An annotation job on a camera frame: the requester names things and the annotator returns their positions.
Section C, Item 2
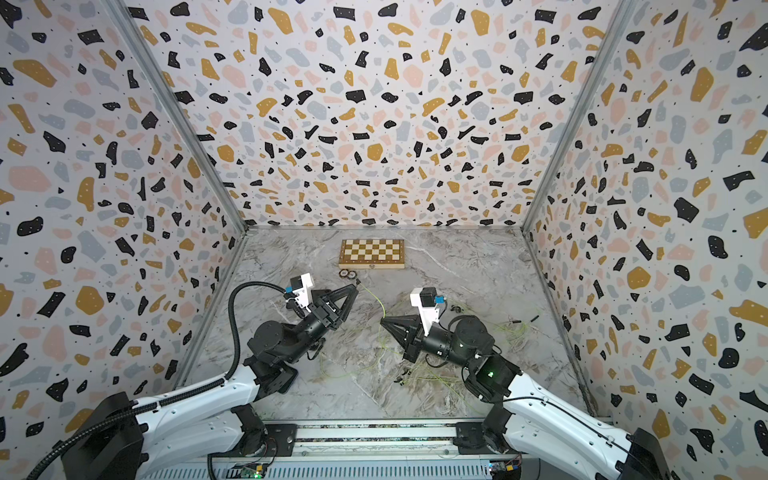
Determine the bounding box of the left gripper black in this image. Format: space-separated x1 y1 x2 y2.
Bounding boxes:
281 287 355 370

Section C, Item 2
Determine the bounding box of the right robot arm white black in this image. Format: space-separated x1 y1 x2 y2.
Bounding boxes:
380 315 672 479

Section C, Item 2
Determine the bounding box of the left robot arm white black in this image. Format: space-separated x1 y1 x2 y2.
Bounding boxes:
28 274 358 479

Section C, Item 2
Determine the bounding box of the wooden chessboard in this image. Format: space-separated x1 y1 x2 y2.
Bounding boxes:
338 239 406 270

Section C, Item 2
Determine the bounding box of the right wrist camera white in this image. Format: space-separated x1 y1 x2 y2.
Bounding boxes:
410 287 445 336

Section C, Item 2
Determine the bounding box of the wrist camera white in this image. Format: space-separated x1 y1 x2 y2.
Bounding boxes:
284 273 314 318
410 287 445 336

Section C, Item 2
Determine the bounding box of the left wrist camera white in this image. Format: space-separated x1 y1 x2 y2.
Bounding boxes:
284 273 314 318

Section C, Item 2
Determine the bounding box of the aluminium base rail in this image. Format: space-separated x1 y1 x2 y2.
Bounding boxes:
116 418 628 480

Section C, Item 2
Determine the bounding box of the left aluminium corner post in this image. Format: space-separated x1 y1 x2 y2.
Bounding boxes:
104 1 247 236

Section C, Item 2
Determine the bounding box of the aluminium corner post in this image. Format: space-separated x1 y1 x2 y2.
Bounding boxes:
104 1 247 236
521 0 637 234

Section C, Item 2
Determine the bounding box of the right aluminium corner post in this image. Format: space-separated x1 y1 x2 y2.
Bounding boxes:
521 0 637 234

